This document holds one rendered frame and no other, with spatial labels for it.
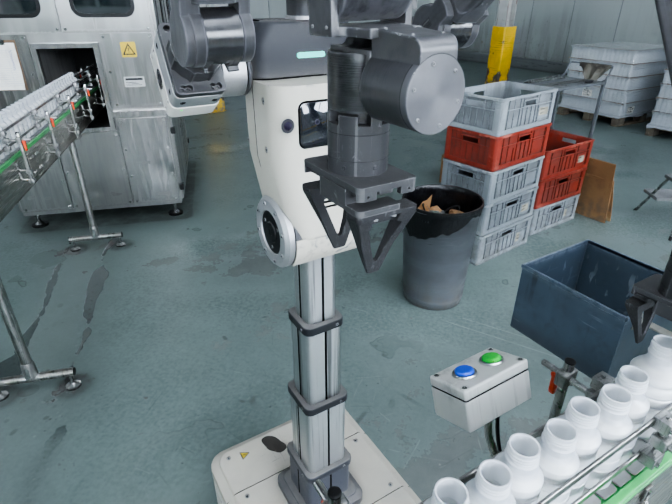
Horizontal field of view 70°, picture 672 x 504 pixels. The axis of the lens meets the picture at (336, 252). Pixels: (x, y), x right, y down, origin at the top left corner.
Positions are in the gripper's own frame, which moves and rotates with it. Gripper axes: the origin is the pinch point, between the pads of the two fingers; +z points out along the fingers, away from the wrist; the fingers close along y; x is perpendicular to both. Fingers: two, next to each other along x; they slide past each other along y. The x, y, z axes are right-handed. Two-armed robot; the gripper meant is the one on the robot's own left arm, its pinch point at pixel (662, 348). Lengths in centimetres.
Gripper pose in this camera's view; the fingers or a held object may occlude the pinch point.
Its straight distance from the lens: 84.9
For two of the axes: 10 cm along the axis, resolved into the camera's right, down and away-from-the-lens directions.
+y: -5.2, -3.8, 7.6
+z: 0.1, 8.9, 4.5
